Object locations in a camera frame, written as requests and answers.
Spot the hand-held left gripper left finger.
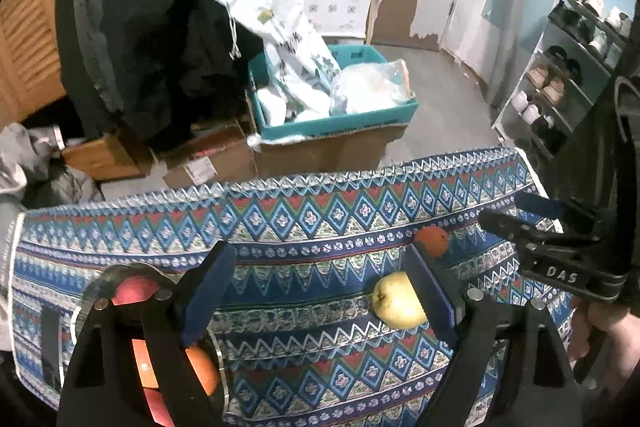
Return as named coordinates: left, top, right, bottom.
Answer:
left=56, top=241, right=237, bottom=427

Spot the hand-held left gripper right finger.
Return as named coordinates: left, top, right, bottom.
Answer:
left=402, top=247, right=583, bottom=427

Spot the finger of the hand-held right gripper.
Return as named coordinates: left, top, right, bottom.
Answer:
left=514, top=191, right=601, bottom=233
left=477, top=209, right=558, bottom=259

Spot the yellow-green apple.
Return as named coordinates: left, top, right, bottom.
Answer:
left=371, top=271, right=429, bottom=329

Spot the orange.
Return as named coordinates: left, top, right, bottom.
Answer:
left=415, top=227, right=450, bottom=259
left=185, top=346, right=222, bottom=399

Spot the person's right hand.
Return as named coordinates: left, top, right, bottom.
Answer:
left=569, top=296, right=640, bottom=389

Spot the group of shoes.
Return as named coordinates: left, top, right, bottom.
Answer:
left=510, top=0, right=632, bottom=142

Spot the patterned blue tablecloth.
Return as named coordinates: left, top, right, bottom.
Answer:
left=10, top=147, right=576, bottom=427

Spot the flat labelled cardboard box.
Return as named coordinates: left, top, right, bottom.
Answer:
left=162, top=127, right=258, bottom=191

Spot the grey shoe rack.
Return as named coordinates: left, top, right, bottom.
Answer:
left=492, top=0, right=632, bottom=158

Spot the black smartphone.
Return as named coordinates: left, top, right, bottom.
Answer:
left=39, top=307, right=64, bottom=389

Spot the wooden box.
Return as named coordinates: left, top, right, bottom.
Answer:
left=62, top=132, right=157, bottom=182

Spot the brown cardboard box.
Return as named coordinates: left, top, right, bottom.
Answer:
left=252, top=122, right=409, bottom=182

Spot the clear plastic bag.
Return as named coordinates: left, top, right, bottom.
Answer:
left=328, top=59, right=416, bottom=116

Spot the teal cardboard box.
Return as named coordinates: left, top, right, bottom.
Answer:
left=247, top=44, right=420, bottom=142

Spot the grey garment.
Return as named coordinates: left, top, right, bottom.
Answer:
left=0, top=124, right=105, bottom=210

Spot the white flower-print cabinet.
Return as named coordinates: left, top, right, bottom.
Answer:
left=299, top=0, right=375, bottom=40

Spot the white printed bag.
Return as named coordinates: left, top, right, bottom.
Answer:
left=209, top=0, right=344, bottom=124

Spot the dark jacket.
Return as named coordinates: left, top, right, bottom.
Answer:
left=55, top=0, right=271, bottom=148

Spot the louvered wooden door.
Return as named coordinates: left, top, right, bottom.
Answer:
left=0, top=0, right=76, bottom=128

